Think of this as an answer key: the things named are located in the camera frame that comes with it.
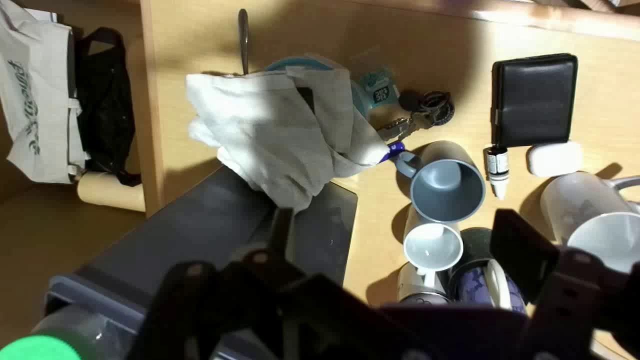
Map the white soap bar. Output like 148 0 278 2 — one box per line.
526 140 587 179

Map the dark purple mug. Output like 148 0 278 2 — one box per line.
450 227 531 316

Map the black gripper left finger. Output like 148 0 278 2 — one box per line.
269 205 297 259

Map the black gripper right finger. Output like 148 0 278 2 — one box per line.
491 207 562 323

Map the bunch of keys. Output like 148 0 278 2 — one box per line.
373 87 459 138

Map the metal utensil handle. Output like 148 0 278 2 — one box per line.
237 6 252 75

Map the black wallet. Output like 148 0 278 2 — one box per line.
491 52 581 150

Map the small white black bottle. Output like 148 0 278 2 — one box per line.
485 144 513 202

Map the teal gum pack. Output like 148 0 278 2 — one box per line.
360 67 403 109

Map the white cloth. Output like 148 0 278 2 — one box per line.
185 66 404 213

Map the black bag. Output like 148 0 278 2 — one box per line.
72 25 145 187

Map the large white mug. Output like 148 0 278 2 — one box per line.
539 170 640 275

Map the white tote bag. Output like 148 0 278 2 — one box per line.
0 3 93 186

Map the blue-grey mug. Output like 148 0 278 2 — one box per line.
395 140 489 224

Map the grey plastic bin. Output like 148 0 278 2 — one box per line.
44 163 360 360

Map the blue pen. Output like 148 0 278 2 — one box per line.
381 140 410 163

